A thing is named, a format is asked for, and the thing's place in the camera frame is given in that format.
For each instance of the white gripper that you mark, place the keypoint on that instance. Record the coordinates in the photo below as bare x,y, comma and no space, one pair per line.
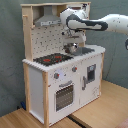
70,36

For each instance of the grey cabinet door handle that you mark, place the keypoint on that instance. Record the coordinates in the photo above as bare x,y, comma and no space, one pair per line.
84,83

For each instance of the right red stove knob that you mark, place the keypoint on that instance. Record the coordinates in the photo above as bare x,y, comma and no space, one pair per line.
74,69

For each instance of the wooden toy kitchen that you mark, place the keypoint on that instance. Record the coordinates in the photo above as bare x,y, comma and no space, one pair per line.
40,84

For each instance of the left red stove knob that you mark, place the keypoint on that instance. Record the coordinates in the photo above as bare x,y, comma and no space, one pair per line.
56,75

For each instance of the toy oven door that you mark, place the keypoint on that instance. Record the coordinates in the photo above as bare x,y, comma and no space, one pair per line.
64,96

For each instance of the grey toy sink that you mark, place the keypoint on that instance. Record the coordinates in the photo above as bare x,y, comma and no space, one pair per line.
80,51

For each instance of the red stove knob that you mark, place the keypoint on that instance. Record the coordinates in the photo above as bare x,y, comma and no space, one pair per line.
56,75
74,69

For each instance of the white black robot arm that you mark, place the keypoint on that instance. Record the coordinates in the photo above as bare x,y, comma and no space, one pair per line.
76,20

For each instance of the grey ice dispenser panel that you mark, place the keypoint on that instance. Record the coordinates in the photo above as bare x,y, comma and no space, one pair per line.
91,73

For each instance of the grey range hood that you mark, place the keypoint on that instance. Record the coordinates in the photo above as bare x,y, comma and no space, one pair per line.
48,18

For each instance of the small silver toy pot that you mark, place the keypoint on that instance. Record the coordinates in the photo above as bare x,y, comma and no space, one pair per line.
70,47

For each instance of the black toy stovetop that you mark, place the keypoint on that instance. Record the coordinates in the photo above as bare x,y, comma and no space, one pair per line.
52,59

